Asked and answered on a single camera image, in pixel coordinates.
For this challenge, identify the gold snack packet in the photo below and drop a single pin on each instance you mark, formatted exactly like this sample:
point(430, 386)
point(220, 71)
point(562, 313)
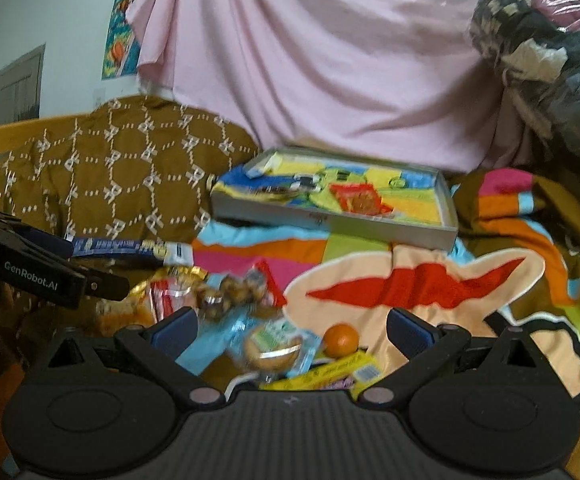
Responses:
point(170, 297)

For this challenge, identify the colourful printed blanket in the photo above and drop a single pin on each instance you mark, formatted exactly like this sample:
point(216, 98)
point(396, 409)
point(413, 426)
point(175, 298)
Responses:
point(519, 285)

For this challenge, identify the colourful printed tray liner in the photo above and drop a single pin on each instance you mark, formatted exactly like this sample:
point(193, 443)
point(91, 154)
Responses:
point(414, 202)

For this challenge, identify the plastic-wrapped bundle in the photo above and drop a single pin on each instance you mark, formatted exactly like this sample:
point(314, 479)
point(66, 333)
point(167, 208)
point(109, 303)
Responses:
point(549, 60)

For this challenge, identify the wall poster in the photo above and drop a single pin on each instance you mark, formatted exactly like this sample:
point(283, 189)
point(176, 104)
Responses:
point(120, 35)

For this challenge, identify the red pink snack packet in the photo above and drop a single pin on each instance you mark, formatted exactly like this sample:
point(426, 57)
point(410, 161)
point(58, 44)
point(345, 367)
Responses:
point(237, 290)

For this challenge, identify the pink pillow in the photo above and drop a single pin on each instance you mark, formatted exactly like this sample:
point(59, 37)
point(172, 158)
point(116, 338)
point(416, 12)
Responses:
point(320, 60)

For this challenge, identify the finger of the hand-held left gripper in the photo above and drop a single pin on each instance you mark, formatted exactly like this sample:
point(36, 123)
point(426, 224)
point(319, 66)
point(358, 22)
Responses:
point(107, 285)
point(45, 244)

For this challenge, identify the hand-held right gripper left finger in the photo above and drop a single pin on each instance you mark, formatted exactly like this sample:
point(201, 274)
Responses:
point(175, 332)

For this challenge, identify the yellow snack packet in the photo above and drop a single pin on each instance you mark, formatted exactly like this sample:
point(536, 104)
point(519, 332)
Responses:
point(322, 375)

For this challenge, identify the orange bread packet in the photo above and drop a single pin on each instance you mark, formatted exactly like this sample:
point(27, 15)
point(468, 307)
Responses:
point(117, 312)

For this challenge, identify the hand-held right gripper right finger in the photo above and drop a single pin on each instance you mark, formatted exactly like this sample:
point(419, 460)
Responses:
point(409, 332)

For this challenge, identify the small orange tangerine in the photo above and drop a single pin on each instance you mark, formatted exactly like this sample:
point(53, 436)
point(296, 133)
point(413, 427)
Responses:
point(341, 341)

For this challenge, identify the brown patterned quilt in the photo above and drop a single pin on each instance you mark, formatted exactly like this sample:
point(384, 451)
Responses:
point(120, 170)

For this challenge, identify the wooden bed frame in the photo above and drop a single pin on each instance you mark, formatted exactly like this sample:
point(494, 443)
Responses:
point(5, 135)

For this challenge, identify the round cookie packet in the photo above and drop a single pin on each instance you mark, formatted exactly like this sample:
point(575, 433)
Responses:
point(270, 352)

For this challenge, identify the dark blue stick packet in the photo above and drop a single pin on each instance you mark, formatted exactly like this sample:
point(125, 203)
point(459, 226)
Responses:
point(125, 250)

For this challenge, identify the light blue snack packet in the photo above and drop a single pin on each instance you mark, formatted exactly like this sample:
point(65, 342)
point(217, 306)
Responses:
point(227, 335)

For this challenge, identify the grey rectangular tray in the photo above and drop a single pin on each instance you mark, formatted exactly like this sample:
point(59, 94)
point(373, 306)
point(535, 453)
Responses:
point(320, 220)

